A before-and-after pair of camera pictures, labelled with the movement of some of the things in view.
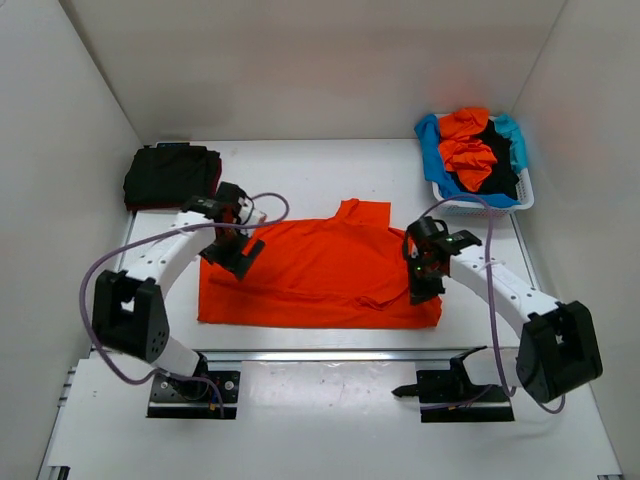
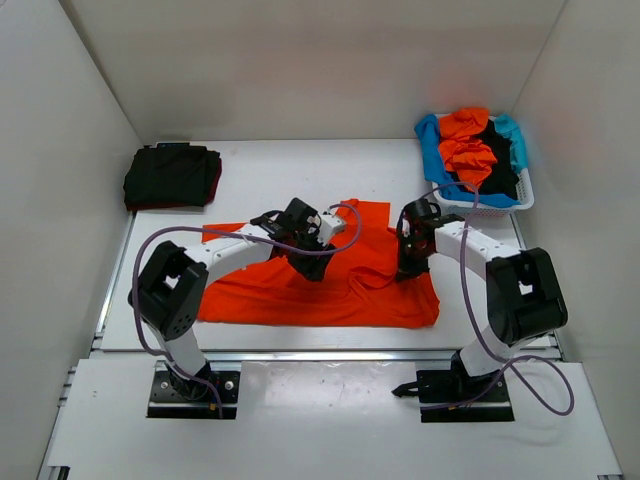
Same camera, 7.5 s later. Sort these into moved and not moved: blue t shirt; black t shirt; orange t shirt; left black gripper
Moved: left black gripper
Not moved: black t shirt; orange t shirt; blue t shirt
